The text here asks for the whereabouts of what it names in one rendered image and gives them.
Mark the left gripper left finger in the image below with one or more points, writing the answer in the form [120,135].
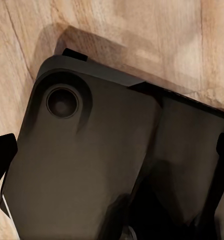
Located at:
[8,150]

